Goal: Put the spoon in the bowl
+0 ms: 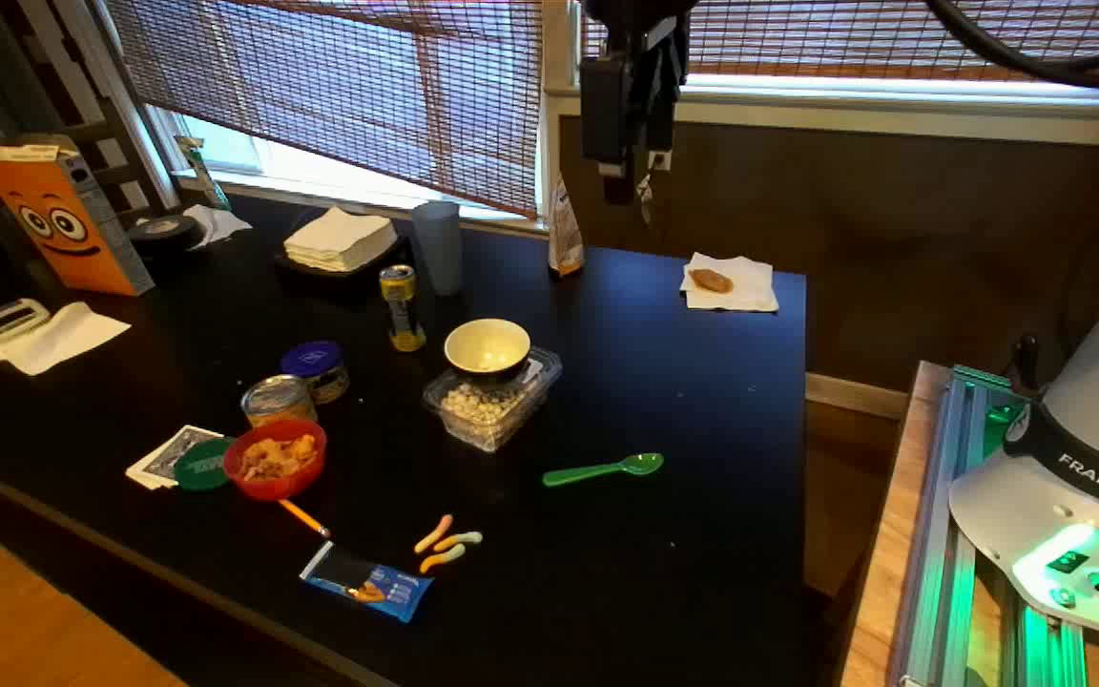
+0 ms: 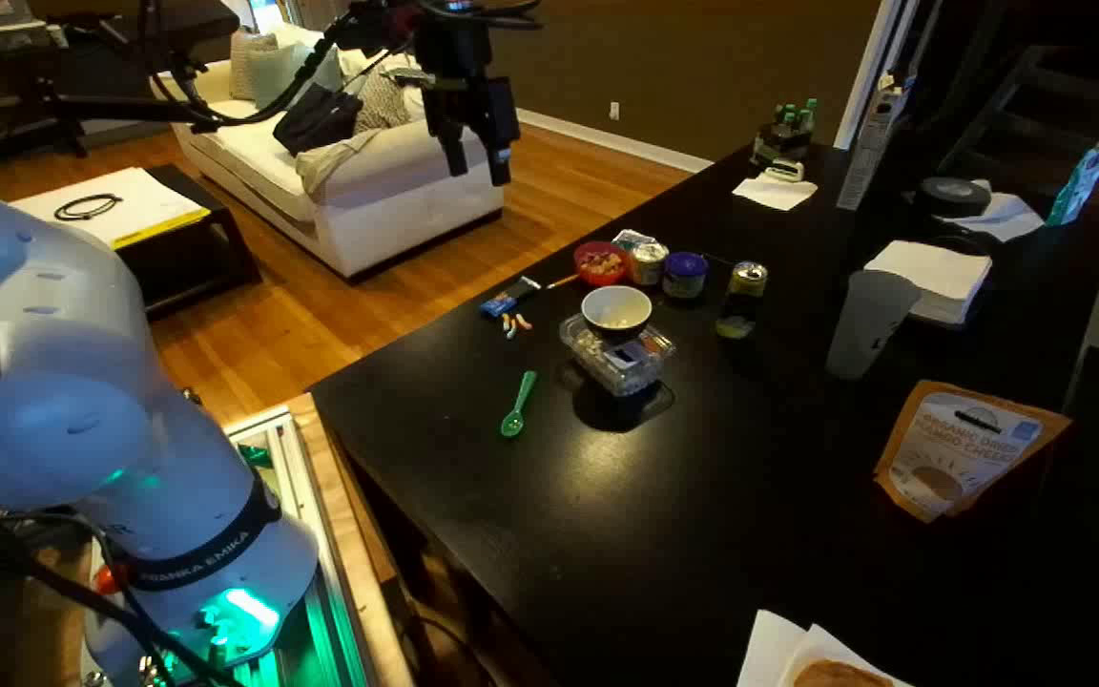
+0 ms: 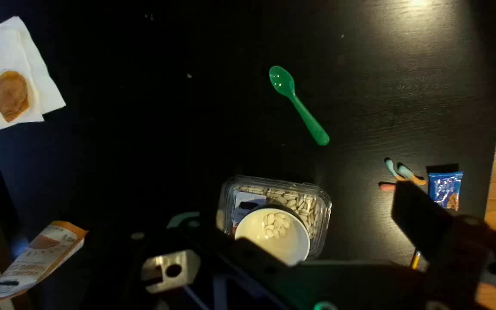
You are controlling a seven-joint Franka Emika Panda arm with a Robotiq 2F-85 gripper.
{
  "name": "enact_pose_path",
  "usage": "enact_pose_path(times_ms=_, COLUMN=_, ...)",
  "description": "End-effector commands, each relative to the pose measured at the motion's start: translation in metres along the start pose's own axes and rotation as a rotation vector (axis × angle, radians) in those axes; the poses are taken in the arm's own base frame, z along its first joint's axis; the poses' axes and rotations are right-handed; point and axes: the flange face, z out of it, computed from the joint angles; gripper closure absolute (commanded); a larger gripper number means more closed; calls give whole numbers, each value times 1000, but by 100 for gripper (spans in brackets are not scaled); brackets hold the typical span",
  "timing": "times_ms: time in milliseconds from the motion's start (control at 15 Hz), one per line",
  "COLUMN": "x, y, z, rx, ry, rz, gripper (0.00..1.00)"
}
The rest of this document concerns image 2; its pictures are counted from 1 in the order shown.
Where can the blue marker pen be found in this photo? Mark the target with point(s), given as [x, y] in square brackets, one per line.
[500, 302]

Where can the red small bowl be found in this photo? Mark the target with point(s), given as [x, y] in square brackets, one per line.
[602, 265]

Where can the green bottles cluster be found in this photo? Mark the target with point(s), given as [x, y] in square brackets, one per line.
[786, 137]

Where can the black camera tripod mount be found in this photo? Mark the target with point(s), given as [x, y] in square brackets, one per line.
[133, 68]

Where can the white sofa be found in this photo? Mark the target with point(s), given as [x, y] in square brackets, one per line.
[359, 202]

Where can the small silver tin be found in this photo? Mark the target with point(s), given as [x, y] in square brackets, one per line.
[641, 255]

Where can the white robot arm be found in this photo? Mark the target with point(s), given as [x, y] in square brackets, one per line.
[203, 560]

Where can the blue lidded cup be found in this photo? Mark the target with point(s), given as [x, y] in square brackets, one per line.
[683, 275]

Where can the blue water bottle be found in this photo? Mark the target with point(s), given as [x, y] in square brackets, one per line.
[1079, 188]

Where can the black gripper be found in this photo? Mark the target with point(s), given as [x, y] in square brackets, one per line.
[457, 52]

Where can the white paper under object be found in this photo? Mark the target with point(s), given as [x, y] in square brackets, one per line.
[1004, 221]

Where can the brown paper pouch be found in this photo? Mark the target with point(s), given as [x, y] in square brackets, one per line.
[952, 446]

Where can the dark coffee table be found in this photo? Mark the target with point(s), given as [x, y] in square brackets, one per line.
[169, 232]

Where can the small glass jar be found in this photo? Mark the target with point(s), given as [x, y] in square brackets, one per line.
[741, 300]

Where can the black round object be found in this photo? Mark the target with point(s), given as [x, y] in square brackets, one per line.
[952, 195]

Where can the white paper note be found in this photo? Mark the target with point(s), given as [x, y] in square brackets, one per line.
[777, 188]

